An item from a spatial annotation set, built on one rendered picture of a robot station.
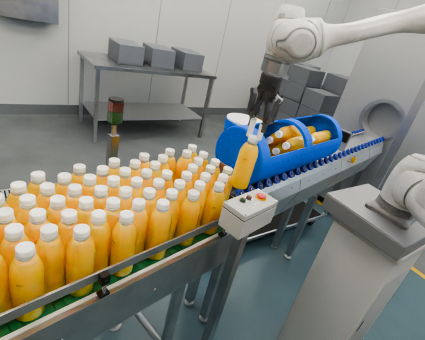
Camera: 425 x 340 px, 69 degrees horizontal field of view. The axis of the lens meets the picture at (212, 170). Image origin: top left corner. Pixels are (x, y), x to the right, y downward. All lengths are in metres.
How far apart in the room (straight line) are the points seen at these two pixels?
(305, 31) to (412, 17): 0.42
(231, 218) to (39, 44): 3.69
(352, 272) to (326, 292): 0.19
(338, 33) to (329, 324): 1.29
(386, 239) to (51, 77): 4.05
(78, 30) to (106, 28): 0.35
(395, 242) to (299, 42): 0.83
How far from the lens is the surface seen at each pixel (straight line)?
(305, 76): 5.21
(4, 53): 4.40
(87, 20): 4.47
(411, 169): 1.41
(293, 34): 0.87
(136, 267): 1.06
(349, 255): 1.53
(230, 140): 1.46
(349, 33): 0.98
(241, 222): 1.04
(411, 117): 2.57
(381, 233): 1.37
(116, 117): 1.36
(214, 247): 1.24
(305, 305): 1.79
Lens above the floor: 1.66
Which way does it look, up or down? 27 degrees down
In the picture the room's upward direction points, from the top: 14 degrees clockwise
